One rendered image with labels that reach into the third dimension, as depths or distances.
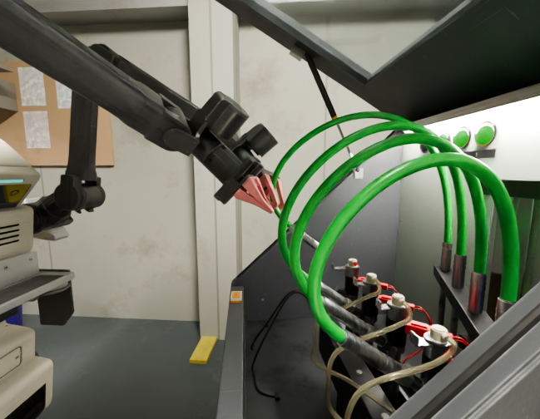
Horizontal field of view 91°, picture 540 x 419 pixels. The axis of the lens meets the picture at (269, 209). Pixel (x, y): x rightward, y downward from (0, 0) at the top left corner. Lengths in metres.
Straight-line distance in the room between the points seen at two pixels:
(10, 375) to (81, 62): 0.79
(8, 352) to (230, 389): 0.61
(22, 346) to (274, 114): 1.90
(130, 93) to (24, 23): 0.12
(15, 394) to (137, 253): 1.79
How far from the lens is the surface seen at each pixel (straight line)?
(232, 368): 0.57
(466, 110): 0.72
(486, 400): 0.27
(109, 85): 0.46
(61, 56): 0.45
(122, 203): 2.60
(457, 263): 0.57
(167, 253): 2.50
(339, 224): 0.27
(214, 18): 2.24
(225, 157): 0.50
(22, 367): 1.02
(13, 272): 0.89
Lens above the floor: 1.30
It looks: 8 degrees down
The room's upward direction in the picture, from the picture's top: straight up
